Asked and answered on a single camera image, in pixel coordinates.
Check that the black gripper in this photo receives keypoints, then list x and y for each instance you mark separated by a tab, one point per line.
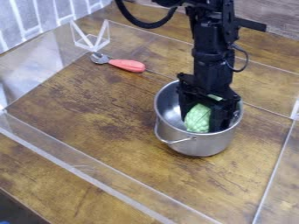
206	86

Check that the red handled metal spoon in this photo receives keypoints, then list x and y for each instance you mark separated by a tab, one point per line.
129	65

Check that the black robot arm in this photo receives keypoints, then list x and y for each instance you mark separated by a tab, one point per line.
217	9

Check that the clear acrylic corner bracket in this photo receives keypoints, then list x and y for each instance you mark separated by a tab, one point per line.
89	42

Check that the green bumpy gourd toy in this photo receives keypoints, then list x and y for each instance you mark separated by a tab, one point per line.
197	118

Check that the silver metal pot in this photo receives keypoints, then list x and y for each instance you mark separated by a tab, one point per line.
170	132

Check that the black bar on wall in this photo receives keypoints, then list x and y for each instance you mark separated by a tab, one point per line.
252	25

